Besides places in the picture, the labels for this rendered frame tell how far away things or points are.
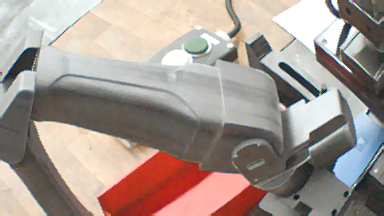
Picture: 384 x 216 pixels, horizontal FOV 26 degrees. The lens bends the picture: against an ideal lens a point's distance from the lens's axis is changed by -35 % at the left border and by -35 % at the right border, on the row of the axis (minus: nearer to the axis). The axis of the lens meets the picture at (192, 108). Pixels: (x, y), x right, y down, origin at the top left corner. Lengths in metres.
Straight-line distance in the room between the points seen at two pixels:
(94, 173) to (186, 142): 0.46
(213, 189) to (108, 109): 0.44
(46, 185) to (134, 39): 0.57
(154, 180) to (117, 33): 0.29
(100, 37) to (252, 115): 0.65
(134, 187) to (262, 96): 0.39
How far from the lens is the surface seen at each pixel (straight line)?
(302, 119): 0.99
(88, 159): 1.41
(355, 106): 1.31
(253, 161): 0.96
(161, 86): 0.93
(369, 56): 1.10
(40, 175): 1.00
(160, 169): 1.34
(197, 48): 1.46
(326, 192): 1.04
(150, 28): 1.55
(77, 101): 0.92
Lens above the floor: 1.95
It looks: 47 degrees down
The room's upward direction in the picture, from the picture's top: 10 degrees counter-clockwise
